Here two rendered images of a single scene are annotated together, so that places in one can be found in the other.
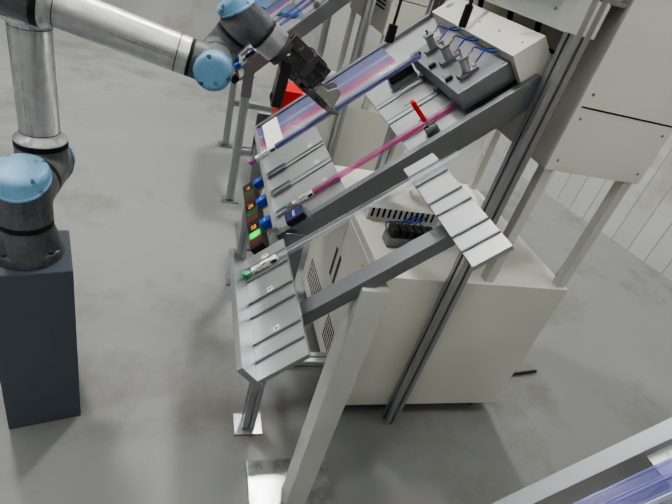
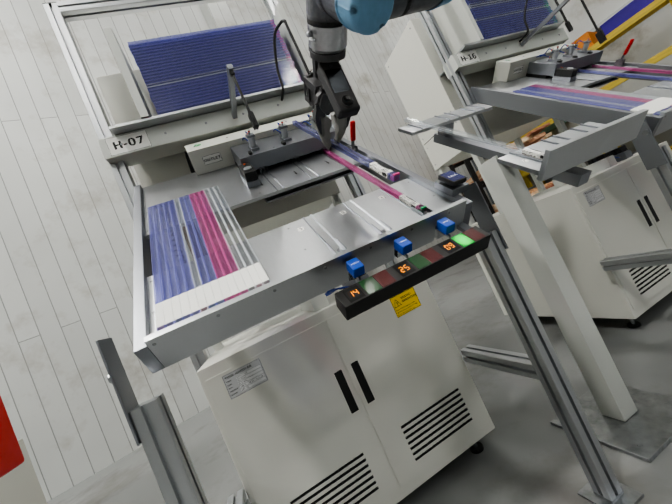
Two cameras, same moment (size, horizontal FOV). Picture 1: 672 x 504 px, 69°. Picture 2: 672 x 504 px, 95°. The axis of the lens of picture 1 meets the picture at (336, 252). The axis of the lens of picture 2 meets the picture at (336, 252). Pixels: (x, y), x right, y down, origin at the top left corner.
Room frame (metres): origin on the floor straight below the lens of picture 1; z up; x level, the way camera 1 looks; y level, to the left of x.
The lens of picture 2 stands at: (1.28, 0.85, 0.71)
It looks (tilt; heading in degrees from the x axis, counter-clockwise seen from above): 3 degrees up; 274
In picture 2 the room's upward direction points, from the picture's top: 24 degrees counter-clockwise
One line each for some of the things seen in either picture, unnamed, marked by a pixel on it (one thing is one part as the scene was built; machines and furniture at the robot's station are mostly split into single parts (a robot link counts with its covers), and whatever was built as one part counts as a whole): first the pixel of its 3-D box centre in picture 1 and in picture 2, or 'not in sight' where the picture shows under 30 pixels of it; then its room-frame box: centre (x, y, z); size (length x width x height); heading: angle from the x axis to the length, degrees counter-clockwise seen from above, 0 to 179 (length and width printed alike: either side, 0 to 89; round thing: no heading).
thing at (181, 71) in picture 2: not in sight; (222, 76); (1.47, -0.22, 1.52); 0.51 x 0.13 x 0.27; 22
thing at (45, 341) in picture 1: (38, 332); not in sight; (0.88, 0.71, 0.28); 0.18 x 0.18 x 0.55; 36
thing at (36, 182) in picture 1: (23, 190); not in sight; (0.89, 0.71, 0.72); 0.13 x 0.12 x 0.14; 18
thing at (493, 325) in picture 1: (409, 288); (336, 385); (1.57, -0.31, 0.31); 0.70 x 0.65 x 0.62; 22
